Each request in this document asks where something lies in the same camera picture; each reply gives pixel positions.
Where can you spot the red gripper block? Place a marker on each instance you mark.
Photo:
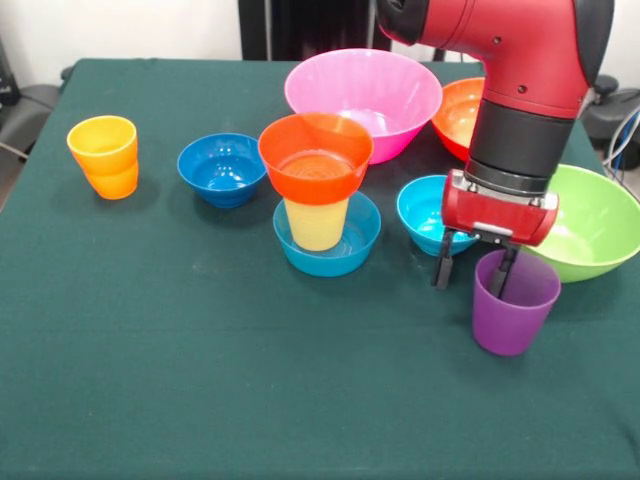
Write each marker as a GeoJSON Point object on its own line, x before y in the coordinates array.
{"type": "Point", "coordinates": [500, 217]}

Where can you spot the purple plastic cup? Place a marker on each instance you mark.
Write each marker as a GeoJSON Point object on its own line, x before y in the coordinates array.
{"type": "Point", "coordinates": [505, 330]}

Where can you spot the small cyan bowl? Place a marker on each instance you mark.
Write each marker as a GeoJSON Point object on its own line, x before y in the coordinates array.
{"type": "Point", "coordinates": [420, 220]}

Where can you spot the medium blue bowl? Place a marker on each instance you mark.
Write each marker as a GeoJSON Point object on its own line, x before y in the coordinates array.
{"type": "Point", "coordinates": [365, 235]}

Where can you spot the yellow plastic cup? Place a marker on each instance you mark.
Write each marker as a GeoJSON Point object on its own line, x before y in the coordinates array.
{"type": "Point", "coordinates": [315, 230]}

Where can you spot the small orange bowl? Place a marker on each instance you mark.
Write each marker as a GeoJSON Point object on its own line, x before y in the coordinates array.
{"type": "Point", "coordinates": [315, 190]}

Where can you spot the large pink bowl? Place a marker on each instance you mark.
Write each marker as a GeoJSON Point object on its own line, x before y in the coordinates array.
{"type": "Point", "coordinates": [360, 100]}

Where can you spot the small dark blue bowl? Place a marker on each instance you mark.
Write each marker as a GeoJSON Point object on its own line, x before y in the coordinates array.
{"type": "Point", "coordinates": [220, 172]}

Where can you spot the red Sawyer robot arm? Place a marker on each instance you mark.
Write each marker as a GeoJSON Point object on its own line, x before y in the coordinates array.
{"type": "Point", "coordinates": [525, 60]}

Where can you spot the large lime green bowl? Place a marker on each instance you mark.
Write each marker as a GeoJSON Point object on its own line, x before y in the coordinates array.
{"type": "Point", "coordinates": [590, 235]}

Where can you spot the large red-orange bowl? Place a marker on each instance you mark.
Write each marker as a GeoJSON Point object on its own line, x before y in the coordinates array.
{"type": "Point", "coordinates": [457, 120]}

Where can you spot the dark green table cloth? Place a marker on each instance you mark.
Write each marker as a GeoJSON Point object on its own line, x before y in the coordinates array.
{"type": "Point", "coordinates": [300, 375]}

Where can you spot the orange plastic cup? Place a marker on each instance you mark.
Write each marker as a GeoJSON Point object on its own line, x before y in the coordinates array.
{"type": "Point", "coordinates": [107, 170]}

